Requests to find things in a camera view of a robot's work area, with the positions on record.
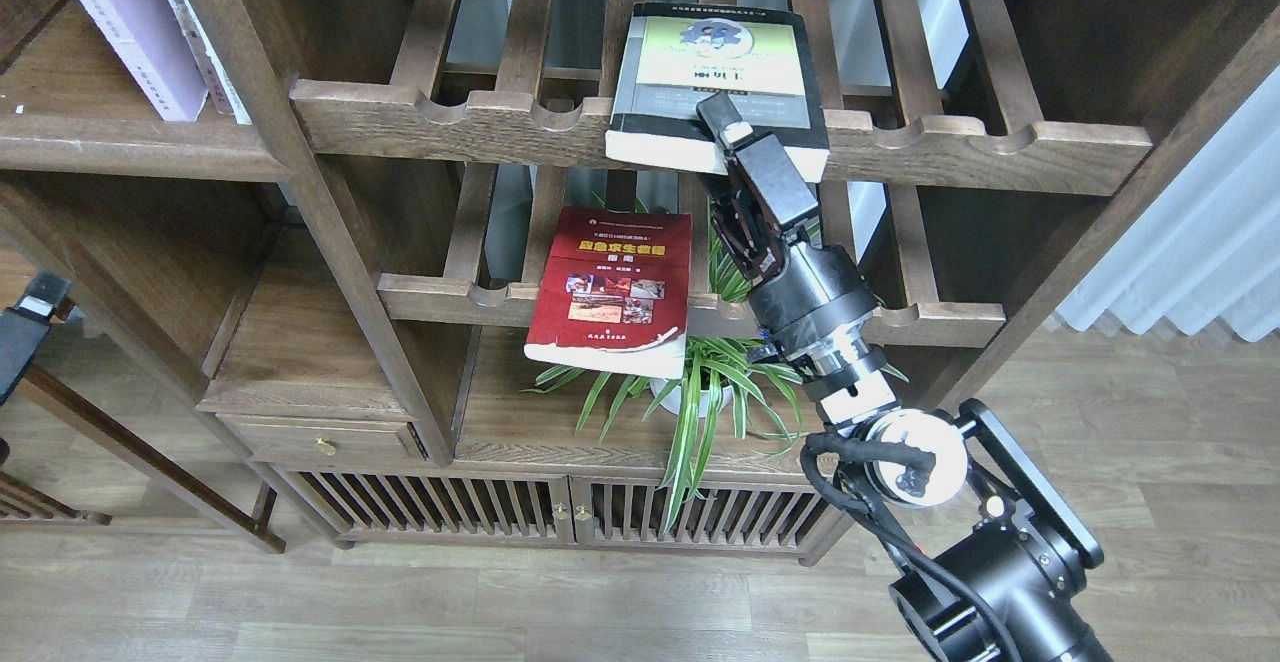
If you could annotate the white book upright on shelf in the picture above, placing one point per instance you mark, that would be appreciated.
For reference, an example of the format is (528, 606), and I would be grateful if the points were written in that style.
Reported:
(222, 93)

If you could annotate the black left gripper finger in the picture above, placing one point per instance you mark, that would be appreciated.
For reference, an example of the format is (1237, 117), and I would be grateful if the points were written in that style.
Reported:
(25, 325)

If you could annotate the white and purple book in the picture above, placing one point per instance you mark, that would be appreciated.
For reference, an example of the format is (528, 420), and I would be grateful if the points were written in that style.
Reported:
(146, 36)

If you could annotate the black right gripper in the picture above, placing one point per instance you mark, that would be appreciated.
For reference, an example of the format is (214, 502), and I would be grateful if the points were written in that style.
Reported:
(810, 302)

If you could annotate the yellow and black book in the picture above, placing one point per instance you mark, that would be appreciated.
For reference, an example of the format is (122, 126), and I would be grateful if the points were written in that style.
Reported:
(676, 54)

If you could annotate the green spider plant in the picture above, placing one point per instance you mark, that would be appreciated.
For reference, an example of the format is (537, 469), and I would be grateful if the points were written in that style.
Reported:
(717, 376)

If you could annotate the wooden furniture at left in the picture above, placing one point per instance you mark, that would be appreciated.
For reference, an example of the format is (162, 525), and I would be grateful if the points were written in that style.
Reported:
(26, 506)

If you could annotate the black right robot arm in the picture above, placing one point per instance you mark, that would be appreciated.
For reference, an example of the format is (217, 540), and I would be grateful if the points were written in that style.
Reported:
(989, 553)

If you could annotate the dark wooden bookshelf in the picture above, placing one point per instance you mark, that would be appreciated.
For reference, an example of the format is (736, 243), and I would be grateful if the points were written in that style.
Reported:
(358, 262)

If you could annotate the white curtain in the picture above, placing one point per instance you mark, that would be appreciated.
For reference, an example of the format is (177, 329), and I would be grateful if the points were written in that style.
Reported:
(1207, 249)

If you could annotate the red cover book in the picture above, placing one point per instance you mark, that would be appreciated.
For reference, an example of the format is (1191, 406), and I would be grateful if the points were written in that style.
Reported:
(615, 294)

